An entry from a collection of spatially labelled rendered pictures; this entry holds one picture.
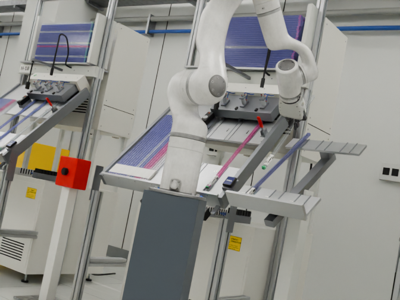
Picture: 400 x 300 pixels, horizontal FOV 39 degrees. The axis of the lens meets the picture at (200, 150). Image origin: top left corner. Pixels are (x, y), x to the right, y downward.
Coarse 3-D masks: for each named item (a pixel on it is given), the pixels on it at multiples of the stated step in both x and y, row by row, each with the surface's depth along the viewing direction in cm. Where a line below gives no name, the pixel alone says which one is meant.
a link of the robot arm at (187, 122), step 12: (180, 72) 188; (168, 84) 190; (180, 84) 184; (168, 96) 188; (180, 96) 185; (180, 108) 185; (192, 108) 188; (180, 120) 180; (192, 120) 180; (180, 132) 179; (192, 132) 179; (204, 132) 182
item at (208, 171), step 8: (160, 168) 256; (208, 168) 246; (216, 168) 244; (232, 168) 241; (160, 176) 251; (200, 176) 243; (208, 176) 241; (224, 176) 238; (232, 176) 236; (200, 184) 238; (216, 184) 235; (216, 192) 230
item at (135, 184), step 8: (104, 176) 264; (112, 176) 260; (120, 176) 256; (128, 176) 255; (112, 184) 264; (120, 184) 260; (128, 184) 256; (136, 184) 252; (144, 184) 249; (152, 184) 245; (200, 192) 230; (208, 192) 228; (208, 200) 230; (216, 200) 227
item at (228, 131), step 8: (168, 112) 298; (200, 112) 289; (216, 120) 278; (224, 120) 275; (232, 120) 273; (248, 120) 269; (256, 120) 267; (208, 128) 274; (216, 128) 272; (224, 128) 270; (232, 128) 268; (240, 128) 265; (248, 128) 264; (264, 128) 260; (208, 136) 267; (216, 136) 265; (224, 136) 263; (232, 136) 262; (240, 136) 260; (256, 136) 256; (248, 144) 254; (256, 144) 251
